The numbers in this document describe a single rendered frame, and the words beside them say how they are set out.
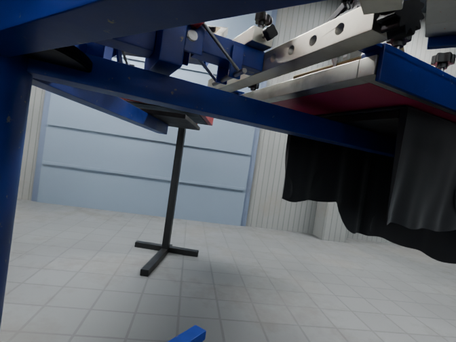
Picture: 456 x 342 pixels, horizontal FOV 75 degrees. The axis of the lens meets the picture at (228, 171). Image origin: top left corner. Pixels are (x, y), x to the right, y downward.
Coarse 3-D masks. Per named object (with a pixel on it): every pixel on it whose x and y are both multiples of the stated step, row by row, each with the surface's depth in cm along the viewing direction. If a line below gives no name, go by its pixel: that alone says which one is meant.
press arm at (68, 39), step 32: (0, 0) 36; (32, 0) 32; (64, 0) 28; (96, 0) 25; (128, 0) 24; (160, 0) 23; (192, 0) 23; (224, 0) 22; (256, 0) 21; (288, 0) 21; (320, 0) 20; (0, 32) 36; (32, 32) 35; (64, 32) 33; (96, 32) 32; (128, 32) 31
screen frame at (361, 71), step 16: (352, 64) 60; (368, 64) 56; (304, 80) 72; (320, 80) 67; (336, 80) 63; (352, 80) 60; (368, 80) 59; (256, 96) 91; (272, 96) 84; (288, 96) 80; (448, 112) 73
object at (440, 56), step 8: (392, 40) 59; (400, 40) 58; (408, 40) 58; (432, 56) 68; (440, 56) 65; (448, 56) 65; (432, 64) 68; (440, 64) 66; (448, 64) 66; (256, 88) 109
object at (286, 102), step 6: (276, 102) 89; (282, 102) 88; (288, 102) 87; (294, 102) 86; (300, 102) 85; (288, 108) 94; (294, 108) 93; (300, 108) 92; (306, 108) 91; (312, 108) 90; (318, 108) 88; (312, 114) 98; (318, 114) 97; (324, 114) 96
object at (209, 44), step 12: (204, 36) 67; (216, 36) 68; (204, 48) 67; (216, 48) 68; (228, 48) 70; (252, 48) 73; (204, 60) 73; (216, 60) 71; (228, 60) 70; (252, 60) 73; (252, 72) 76
